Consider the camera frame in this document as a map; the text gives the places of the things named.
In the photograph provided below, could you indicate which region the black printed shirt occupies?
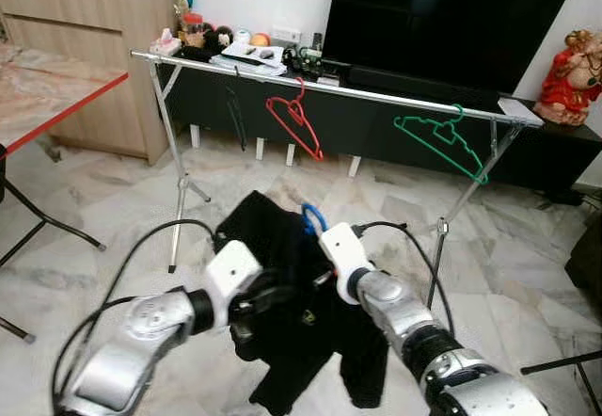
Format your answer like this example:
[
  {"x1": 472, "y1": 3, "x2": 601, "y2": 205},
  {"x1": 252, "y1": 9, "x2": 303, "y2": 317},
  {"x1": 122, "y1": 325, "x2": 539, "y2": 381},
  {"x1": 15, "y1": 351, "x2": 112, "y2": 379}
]
[{"x1": 214, "y1": 190, "x2": 391, "y2": 416}]

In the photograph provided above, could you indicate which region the blue plastic hanger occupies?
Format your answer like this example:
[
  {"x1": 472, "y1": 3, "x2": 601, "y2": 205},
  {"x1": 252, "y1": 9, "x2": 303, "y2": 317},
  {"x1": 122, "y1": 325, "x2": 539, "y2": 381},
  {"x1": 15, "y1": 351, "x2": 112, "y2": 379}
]
[{"x1": 301, "y1": 203, "x2": 328, "y2": 238}]

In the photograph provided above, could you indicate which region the red plastic hanger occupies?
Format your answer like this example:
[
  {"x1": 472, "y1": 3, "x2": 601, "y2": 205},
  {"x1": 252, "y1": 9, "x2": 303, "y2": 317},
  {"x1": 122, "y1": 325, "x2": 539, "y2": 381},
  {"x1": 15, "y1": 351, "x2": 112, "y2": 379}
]
[{"x1": 265, "y1": 79, "x2": 325, "y2": 163}]

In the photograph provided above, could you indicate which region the green plastic hanger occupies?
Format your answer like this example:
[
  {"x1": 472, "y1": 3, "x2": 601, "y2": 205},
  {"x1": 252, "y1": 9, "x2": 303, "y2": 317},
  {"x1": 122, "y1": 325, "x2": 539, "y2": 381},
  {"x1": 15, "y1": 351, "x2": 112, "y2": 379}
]
[{"x1": 393, "y1": 105, "x2": 490, "y2": 186}]

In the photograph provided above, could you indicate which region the black plastic hanger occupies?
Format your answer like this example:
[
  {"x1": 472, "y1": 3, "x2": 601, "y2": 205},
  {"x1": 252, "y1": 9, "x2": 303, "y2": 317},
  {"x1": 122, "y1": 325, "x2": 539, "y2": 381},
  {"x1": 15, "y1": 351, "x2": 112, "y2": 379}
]
[{"x1": 224, "y1": 66, "x2": 248, "y2": 152}]

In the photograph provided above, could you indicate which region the black television console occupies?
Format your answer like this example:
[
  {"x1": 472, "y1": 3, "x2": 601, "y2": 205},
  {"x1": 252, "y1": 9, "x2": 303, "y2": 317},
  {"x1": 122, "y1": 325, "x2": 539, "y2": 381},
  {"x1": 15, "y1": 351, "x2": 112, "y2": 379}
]
[{"x1": 155, "y1": 54, "x2": 602, "y2": 196}]

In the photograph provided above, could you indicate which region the steel clothes rack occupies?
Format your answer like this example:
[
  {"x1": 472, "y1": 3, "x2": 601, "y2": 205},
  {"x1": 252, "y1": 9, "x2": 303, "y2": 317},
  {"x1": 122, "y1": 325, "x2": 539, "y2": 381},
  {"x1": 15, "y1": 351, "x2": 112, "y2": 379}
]
[{"x1": 130, "y1": 51, "x2": 547, "y2": 309}]

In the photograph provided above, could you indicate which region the black soundbar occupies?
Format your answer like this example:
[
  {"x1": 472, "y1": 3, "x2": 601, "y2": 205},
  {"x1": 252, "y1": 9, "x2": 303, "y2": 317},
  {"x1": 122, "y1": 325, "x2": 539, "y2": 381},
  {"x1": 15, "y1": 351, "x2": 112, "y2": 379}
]
[{"x1": 348, "y1": 66, "x2": 518, "y2": 106}]

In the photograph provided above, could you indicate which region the black green gadget pile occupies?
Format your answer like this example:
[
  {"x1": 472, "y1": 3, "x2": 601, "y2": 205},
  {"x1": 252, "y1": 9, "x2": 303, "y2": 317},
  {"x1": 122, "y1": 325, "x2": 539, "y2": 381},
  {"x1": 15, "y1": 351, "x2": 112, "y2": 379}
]
[{"x1": 287, "y1": 46, "x2": 325, "y2": 76}]

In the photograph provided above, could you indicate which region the stack of white papers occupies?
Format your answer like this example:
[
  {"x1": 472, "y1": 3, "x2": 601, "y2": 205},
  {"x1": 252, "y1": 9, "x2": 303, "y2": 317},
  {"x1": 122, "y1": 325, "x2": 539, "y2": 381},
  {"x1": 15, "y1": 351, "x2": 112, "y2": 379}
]
[{"x1": 212, "y1": 42, "x2": 288, "y2": 76}]

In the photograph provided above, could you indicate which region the white paper sheet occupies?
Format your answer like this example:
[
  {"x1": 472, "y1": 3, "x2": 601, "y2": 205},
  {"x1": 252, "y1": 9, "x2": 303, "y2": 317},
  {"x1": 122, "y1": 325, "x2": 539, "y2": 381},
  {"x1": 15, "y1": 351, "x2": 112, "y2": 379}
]
[{"x1": 497, "y1": 98, "x2": 547, "y2": 120}]

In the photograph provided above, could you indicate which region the black Mickey Mouse plush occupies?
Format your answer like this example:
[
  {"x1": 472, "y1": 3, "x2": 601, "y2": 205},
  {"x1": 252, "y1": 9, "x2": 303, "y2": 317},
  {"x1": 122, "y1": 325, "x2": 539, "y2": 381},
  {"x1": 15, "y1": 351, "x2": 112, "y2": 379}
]
[{"x1": 202, "y1": 25, "x2": 236, "y2": 55}]

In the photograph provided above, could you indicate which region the pink tissue box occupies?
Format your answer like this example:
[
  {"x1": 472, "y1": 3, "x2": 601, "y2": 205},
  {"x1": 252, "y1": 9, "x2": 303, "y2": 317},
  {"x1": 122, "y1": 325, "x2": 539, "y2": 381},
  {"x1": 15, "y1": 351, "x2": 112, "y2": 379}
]
[{"x1": 150, "y1": 28, "x2": 182, "y2": 56}]

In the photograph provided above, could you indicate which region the glass jar red lid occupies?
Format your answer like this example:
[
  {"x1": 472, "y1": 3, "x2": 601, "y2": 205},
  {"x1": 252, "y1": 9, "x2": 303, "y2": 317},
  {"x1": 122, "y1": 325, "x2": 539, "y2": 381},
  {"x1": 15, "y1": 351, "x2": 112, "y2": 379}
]
[{"x1": 183, "y1": 11, "x2": 206, "y2": 48}]

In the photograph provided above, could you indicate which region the black flat television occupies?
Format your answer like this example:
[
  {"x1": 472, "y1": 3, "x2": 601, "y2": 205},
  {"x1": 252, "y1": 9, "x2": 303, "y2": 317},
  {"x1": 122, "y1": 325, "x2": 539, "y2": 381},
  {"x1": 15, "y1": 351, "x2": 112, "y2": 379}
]
[{"x1": 322, "y1": 0, "x2": 586, "y2": 92}]

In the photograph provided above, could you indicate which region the light wooden cabinet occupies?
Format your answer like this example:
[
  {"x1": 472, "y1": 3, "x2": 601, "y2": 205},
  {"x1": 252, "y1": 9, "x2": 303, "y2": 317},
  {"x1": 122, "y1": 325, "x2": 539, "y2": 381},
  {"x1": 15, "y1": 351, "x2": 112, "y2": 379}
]
[{"x1": 0, "y1": 0, "x2": 180, "y2": 165}]

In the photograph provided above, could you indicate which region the marble table red edge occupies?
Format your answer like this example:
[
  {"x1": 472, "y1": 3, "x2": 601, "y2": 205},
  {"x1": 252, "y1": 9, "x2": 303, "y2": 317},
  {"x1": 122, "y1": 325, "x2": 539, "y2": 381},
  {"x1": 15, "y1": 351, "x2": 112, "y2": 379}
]
[{"x1": 0, "y1": 44, "x2": 130, "y2": 342}]

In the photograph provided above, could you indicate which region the red laughing Buddha statue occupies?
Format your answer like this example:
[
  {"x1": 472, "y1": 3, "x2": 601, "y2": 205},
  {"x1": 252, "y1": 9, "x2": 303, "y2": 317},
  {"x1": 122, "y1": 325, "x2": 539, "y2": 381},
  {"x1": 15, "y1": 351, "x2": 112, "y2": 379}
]
[{"x1": 534, "y1": 30, "x2": 602, "y2": 127}]

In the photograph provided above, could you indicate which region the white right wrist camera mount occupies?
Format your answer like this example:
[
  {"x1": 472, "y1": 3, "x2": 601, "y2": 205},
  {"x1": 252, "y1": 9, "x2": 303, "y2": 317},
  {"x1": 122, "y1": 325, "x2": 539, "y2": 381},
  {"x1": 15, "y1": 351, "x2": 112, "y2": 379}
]
[{"x1": 318, "y1": 225, "x2": 375, "y2": 304}]

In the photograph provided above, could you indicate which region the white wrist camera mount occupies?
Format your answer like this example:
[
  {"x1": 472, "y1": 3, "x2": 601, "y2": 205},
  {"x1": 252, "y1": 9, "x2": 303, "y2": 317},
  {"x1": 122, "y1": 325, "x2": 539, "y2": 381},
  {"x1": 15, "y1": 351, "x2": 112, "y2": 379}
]
[
  {"x1": 318, "y1": 225, "x2": 375, "y2": 304},
  {"x1": 205, "y1": 240, "x2": 264, "y2": 328}
]

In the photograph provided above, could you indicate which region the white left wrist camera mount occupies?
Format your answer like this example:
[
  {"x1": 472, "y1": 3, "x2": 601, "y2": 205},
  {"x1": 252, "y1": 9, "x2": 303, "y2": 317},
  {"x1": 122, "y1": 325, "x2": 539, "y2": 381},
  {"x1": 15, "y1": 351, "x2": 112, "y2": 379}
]
[{"x1": 205, "y1": 240, "x2": 264, "y2": 328}]

